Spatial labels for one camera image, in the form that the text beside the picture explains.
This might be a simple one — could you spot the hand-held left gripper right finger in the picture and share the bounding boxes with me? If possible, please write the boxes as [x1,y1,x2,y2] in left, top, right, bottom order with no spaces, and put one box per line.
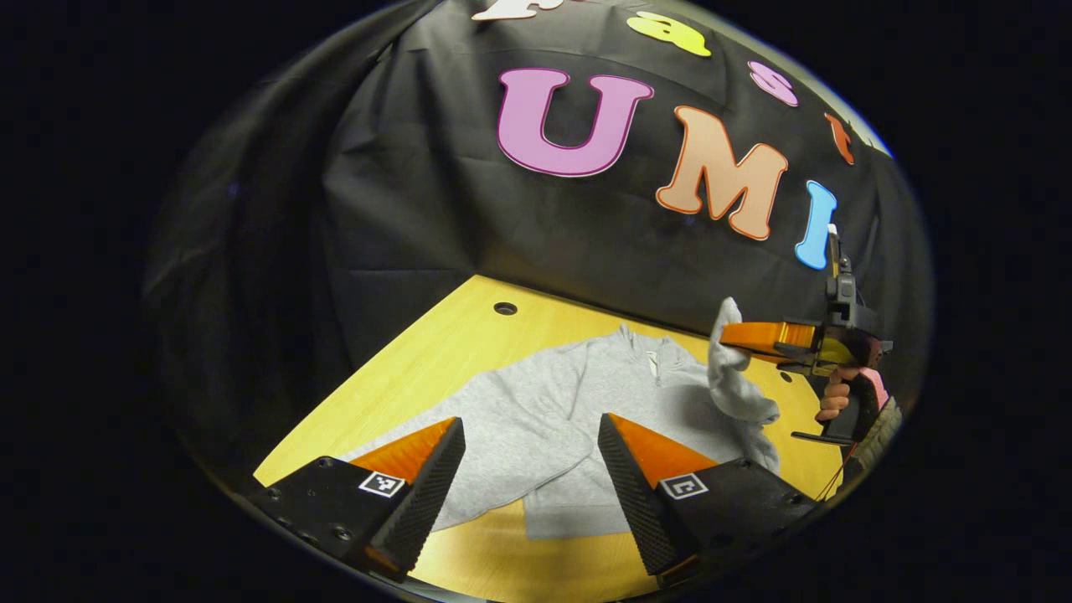
[597,412,817,589]

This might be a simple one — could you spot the black backdrop cloth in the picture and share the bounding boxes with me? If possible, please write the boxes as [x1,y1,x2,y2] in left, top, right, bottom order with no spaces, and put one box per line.
[142,0,935,487]

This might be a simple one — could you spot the grey zip-neck sweatshirt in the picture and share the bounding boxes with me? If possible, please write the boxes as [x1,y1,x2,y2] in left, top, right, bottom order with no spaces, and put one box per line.
[339,297,784,541]

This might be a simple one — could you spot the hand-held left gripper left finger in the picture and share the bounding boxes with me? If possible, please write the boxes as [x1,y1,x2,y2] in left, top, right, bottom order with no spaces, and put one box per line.
[247,416,466,585]

